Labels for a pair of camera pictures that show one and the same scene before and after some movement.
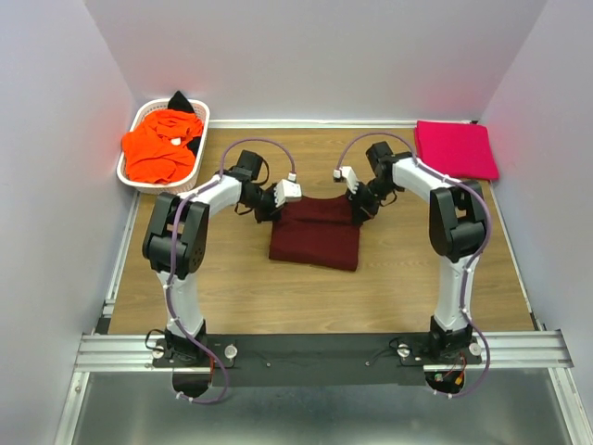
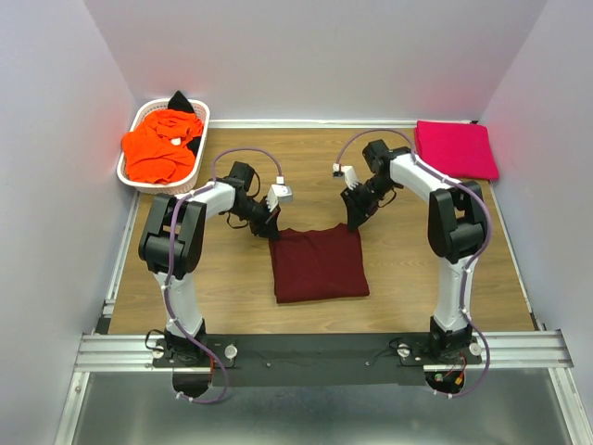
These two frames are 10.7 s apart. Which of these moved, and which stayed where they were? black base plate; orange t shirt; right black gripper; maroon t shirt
Moved: maroon t shirt
Stayed: right black gripper; black base plate; orange t shirt
